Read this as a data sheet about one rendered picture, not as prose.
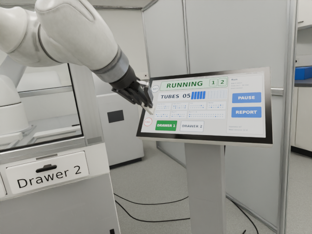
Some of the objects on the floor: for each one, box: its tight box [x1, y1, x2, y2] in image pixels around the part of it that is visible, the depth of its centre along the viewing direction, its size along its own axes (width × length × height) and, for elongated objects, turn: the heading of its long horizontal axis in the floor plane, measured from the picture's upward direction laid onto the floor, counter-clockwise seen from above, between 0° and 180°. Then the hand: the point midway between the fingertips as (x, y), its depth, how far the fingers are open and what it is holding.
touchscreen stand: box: [184, 143, 227, 234], centre depth 96 cm, size 50×45×102 cm
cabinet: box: [0, 172, 121, 234], centre depth 129 cm, size 95×103×80 cm
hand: (148, 106), depth 68 cm, fingers closed
